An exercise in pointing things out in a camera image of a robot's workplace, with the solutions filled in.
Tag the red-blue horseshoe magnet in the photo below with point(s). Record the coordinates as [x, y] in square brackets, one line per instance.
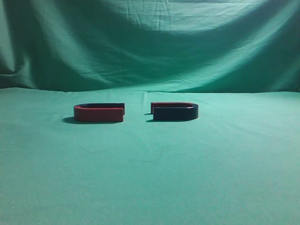
[99, 112]
[174, 111]

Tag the green cloth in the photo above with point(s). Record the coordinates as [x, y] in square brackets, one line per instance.
[238, 163]

